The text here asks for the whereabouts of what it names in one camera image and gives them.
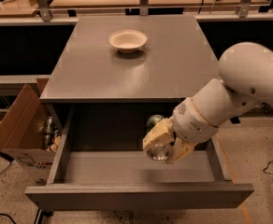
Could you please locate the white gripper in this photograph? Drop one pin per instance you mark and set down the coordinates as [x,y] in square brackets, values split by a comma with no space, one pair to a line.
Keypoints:
[190,121]

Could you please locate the green soda can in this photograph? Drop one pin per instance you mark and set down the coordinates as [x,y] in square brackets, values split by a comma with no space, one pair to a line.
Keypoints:
[159,138]

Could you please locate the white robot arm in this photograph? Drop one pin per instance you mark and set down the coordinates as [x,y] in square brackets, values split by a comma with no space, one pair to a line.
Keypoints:
[245,80]

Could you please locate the open grey top drawer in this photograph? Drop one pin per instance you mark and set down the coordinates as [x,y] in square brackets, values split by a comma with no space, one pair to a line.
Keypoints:
[100,165]

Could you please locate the can inside cardboard box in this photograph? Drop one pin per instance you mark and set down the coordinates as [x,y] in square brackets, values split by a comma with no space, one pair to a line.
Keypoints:
[48,131]

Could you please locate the grey cabinet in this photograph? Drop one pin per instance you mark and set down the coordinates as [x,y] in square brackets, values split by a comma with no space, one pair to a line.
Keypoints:
[175,63]

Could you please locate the white paper bowl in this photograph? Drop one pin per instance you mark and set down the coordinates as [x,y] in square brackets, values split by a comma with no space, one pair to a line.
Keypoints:
[127,41]

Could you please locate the cardboard box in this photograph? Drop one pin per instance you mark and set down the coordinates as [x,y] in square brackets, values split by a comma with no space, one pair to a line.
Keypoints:
[22,135]

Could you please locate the metal railing frame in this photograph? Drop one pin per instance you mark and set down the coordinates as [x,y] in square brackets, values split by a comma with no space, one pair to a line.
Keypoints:
[12,10]

